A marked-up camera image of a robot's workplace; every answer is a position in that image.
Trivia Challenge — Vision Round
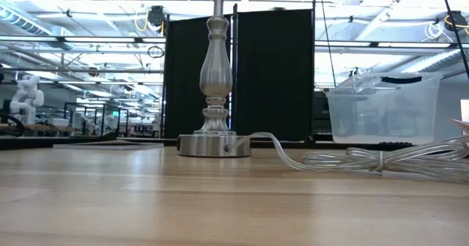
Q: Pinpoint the silver metal lamp base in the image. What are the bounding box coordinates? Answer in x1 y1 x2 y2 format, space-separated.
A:
177 0 252 158

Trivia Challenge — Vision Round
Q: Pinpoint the black equipment behind bin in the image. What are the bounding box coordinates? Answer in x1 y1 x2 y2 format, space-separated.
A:
313 91 333 141

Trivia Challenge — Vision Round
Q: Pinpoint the clear lamp power cord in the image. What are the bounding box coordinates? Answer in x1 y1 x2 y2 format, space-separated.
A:
229 131 469 185

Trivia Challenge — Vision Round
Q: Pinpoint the ceiling reel with yellow cable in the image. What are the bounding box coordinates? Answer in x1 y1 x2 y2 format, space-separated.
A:
435 10 469 34

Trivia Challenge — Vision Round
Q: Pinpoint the black room divider panel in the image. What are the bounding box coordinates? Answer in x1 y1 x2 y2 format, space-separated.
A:
163 0 317 141

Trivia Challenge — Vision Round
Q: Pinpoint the hanging black cable loop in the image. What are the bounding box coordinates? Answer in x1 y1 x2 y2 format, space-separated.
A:
147 45 166 59

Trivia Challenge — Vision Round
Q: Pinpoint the black slanted pole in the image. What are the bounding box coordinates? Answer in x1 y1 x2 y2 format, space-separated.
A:
438 0 469 79

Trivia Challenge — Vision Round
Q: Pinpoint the flat picture booklet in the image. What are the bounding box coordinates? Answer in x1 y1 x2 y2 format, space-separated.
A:
53 140 165 151

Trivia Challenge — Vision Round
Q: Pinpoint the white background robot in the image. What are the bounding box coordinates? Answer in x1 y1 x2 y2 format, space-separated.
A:
9 74 45 126

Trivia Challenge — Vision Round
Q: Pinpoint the clear plastic storage bin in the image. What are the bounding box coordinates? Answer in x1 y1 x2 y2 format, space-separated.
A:
325 72 443 146

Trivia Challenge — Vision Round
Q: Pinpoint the black aluminium table frame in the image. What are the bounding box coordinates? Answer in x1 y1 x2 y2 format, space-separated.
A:
0 135 469 159

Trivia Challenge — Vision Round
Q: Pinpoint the black ceiling cable reel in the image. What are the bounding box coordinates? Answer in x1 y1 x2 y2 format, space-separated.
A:
147 4 166 28

